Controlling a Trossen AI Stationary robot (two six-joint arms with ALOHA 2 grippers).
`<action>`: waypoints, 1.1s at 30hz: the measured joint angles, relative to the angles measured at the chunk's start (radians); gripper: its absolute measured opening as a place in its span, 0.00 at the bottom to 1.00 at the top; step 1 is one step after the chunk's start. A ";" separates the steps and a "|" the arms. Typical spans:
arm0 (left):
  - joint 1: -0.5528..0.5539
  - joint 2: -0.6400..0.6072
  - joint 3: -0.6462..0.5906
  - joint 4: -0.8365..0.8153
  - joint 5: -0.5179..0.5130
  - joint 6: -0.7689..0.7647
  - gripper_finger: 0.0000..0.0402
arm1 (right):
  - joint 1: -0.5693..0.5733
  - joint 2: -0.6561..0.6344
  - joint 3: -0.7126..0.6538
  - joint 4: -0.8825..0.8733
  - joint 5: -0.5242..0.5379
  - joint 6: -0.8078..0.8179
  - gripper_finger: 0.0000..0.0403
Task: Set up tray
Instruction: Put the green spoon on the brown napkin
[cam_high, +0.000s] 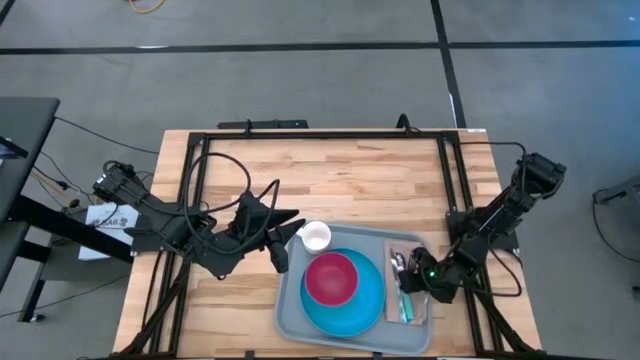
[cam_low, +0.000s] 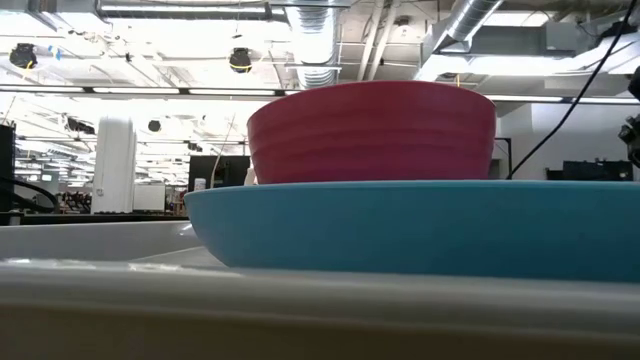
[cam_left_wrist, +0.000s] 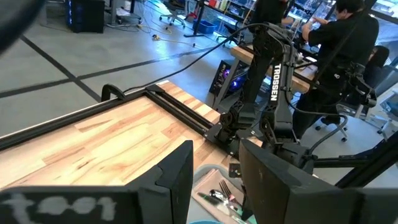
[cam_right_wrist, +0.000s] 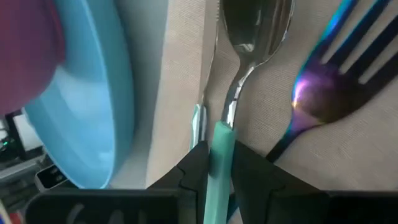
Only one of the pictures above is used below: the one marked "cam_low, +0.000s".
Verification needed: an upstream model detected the red bowl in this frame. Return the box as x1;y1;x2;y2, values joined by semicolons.
246;80;498;186

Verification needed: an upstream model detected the blue plate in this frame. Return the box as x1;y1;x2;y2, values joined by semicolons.
183;179;640;284

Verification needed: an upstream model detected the grey plastic tray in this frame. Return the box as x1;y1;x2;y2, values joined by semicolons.
0;220;640;360

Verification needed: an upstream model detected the black monitor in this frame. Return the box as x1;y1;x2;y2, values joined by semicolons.
187;154;252;192

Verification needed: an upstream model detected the white cabinet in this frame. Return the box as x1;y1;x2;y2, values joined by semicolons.
131;182;167;213

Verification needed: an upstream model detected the long ceiling light strip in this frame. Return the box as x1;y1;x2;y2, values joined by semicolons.
0;84;301;99

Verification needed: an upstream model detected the white building column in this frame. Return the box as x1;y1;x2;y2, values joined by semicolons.
90;115;140;216

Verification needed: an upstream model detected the black equipment box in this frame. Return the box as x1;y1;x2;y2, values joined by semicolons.
545;159;636;183

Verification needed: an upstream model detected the black equipment rack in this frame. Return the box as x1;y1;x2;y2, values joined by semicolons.
0;122;17;216

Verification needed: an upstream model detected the silver round air duct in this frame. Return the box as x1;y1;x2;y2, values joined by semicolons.
285;0;344;91
412;0;506;84

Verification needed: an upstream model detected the black ceiling cable reel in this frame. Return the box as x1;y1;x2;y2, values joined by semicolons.
7;41;40;71
227;46;254;75

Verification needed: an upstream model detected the black aluminium table frame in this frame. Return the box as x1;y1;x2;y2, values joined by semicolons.
0;212;191;227

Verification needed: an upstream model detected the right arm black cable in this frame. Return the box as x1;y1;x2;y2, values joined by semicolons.
505;0;640;181

